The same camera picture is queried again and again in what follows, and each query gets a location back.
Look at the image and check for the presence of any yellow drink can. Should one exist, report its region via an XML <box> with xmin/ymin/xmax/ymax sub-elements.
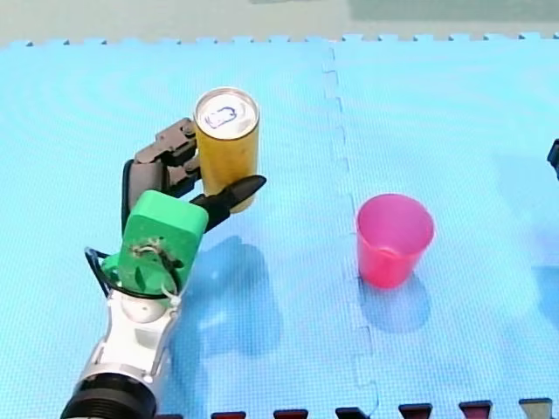
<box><xmin>193</xmin><ymin>86</ymin><xmax>260</xmax><ymax>215</ymax></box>

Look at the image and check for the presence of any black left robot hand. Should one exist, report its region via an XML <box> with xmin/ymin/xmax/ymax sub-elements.
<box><xmin>121</xmin><ymin>118</ymin><xmax>268</xmax><ymax>234</ymax></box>

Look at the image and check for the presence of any pink plastic cup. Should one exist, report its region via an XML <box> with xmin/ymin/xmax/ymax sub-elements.
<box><xmin>355</xmin><ymin>193</ymin><xmax>436</xmax><ymax>290</ymax></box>

